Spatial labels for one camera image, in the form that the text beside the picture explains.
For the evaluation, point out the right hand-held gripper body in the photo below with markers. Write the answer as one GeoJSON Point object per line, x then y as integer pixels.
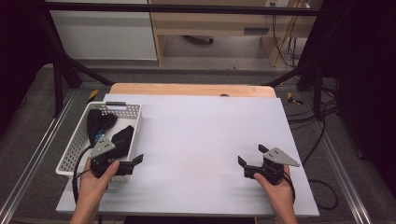
{"type": "Point", "coordinates": [278, 158]}

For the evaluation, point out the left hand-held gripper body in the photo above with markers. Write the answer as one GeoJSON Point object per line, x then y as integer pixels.
{"type": "Point", "coordinates": [102, 147]}

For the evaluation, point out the white perforated plastic basket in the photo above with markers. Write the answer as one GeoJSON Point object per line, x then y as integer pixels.
{"type": "Point", "coordinates": [77, 146]}

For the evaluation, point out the person's right hand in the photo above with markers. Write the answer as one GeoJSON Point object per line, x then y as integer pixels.
{"type": "Point", "coordinates": [281, 196]}

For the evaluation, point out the person's left hand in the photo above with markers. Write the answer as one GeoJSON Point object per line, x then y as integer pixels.
{"type": "Point", "coordinates": [90, 186]}

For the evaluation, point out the white foam board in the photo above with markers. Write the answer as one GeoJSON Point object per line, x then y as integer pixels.
{"type": "Point", "coordinates": [199, 140]}

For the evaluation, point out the yellow and black tape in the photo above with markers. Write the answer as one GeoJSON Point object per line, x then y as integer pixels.
{"type": "Point", "coordinates": [292, 99]}
{"type": "Point", "coordinates": [93, 95]}

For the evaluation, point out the wooden board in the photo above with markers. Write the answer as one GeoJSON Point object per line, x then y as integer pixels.
{"type": "Point", "coordinates": [186, 89]}

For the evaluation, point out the white cabinet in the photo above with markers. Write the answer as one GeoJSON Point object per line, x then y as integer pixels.
{"type": "Point", "coordinates": [102, 34]}

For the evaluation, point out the grey label on desk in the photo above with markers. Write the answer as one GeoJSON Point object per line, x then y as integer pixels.
{"type": "Point", "coordinates": [256, 31]}

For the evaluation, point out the black curtain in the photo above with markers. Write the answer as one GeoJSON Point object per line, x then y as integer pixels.
{"type": "Point", "coordinates": [18, 56]}
{"type": "Point", "coordinates": [367, 77]}

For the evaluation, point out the dark object under desk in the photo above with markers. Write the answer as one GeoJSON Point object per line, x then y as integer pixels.
{"type": "Point", "coordinates": [199, 39]}

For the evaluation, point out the light wooden desk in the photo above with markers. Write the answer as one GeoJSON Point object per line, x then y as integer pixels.
{"type": "Point", "coordinates": [211, 23]}

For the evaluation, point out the aluminium floor rail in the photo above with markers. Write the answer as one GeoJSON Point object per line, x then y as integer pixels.
{"type": "Point", "coordinates": [339, 174]}
{"type": "Point", "coordinates": [37, 149]}

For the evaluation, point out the black metal frame stand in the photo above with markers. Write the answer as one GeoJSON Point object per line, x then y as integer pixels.
{"type": "Point", "coordinates": [317, 90]}
{"type": "Point", "coordinates": [57, 84]}

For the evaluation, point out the black horizontal frame bar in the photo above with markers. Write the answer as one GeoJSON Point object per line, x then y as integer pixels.
{"type": "Point", "coordinates": [186, 8]}

